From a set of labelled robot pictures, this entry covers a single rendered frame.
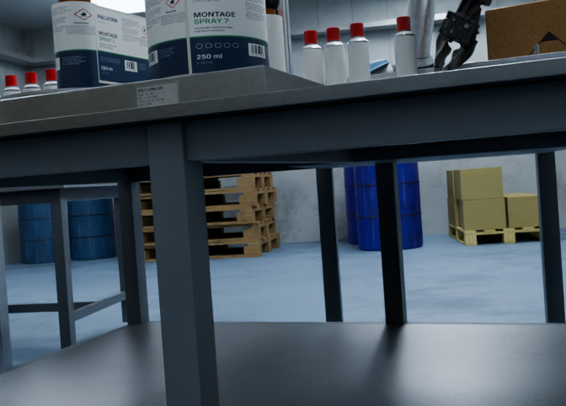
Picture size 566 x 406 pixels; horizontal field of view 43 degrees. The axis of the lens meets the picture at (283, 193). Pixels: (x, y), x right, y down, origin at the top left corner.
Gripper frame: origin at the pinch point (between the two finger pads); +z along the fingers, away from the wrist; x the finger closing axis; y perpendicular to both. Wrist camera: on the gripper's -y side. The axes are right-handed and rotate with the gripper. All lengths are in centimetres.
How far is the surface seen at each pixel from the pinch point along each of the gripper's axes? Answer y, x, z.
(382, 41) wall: -643, -203, -34
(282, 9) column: -12, -50, 0
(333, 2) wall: -633, -274, -51
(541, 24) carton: -19.9, 13.4, -22.4
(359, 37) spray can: 2.3, -21.8, -0.5
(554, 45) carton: -19.5, 18.9, -18.7
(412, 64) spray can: 2.5, -6.8, 0.3
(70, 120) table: 85, -31, 31
